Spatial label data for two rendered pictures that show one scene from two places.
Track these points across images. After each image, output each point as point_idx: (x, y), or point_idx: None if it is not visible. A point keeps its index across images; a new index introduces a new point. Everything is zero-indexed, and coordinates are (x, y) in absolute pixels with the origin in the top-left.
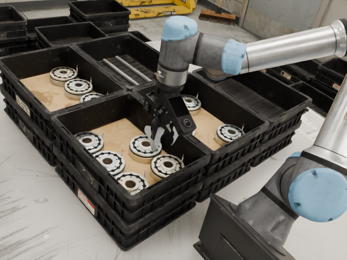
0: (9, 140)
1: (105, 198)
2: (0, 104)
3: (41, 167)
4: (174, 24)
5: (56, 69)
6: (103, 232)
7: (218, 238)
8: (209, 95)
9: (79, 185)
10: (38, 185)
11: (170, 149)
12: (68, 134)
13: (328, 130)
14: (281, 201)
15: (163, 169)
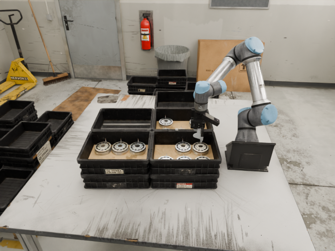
0: (111, 196)
1: (199, 174)
2: (76, 188)
3: (144, 193)
4: (205, 85)
5: (96, 147)
6: (201, 190)
7: (241, 155)
8: (171, 113)
9: (176, 182)
10: (156, 198)
11: (189, 142)
12: (168, 160)
13: (257, 93)
14: (251, 127)
15: (202, 149)
